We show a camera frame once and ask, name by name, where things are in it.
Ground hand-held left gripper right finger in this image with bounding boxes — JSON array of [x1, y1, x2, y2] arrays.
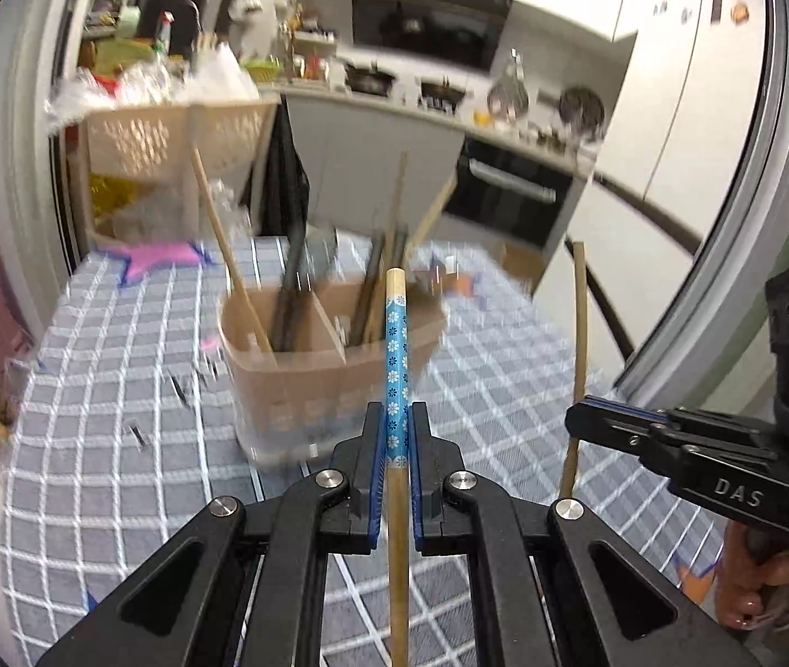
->
[[408, 399, 760, 667]]

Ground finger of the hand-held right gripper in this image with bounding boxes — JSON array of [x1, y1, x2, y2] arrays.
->
[[578, 395, 679, 426], [565, 401, 785, 479]]

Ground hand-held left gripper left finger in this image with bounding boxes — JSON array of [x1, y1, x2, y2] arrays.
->
[[37, 399, 388, 667]]

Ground plain wooden chopstick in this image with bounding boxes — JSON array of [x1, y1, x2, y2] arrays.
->
[[557, 242, 588, 501], [405, 177, 460, 251], [188, 147, 277, 357]]

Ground beige plastic utensil holder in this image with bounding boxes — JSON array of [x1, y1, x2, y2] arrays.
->
[[217, 278, 451, 466]]

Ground blue floral wooden chopstick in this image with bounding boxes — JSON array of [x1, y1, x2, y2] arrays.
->
[[382, 267, 413, 667]]

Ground person's right hand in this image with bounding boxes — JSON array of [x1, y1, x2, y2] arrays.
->
[[714, 517, 789, 636]]

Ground cardboard box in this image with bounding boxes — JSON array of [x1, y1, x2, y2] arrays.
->
[[498, 240, 550, 294]]

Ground black built-in oven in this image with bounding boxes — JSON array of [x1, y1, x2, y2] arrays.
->
[[446, 135, 576, 251]]

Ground grey checked tablecloth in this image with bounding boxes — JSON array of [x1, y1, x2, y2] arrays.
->
[[0, 236, 722, 667]]

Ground white refrigerator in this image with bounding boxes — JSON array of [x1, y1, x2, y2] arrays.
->
[[568, 0, 789, 362]]

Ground round dark pan lid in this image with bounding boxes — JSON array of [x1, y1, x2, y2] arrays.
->
[[559, 85, 606, 137]]

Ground black plastic bag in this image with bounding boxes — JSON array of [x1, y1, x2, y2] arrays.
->
[[252, 93, 312, 241]]

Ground steel strainer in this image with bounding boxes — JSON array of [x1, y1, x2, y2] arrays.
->
[[487, 48, 532, 127]]

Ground white kitchen counter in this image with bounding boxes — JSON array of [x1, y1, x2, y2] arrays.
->
[[276, 79, 600, 237]]

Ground black wok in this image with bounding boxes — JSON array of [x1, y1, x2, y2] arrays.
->
[[344, 61, 397, 96]]

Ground beige perforated plastic basket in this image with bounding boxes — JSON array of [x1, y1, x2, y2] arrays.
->
[[85, 103, 279, 182]]

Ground clear plastic bags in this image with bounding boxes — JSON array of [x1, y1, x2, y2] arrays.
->
[[47, 42, 262, 133]]

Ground black range hood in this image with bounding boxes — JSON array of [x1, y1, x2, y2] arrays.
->
[[351, 0, 512, 72]]

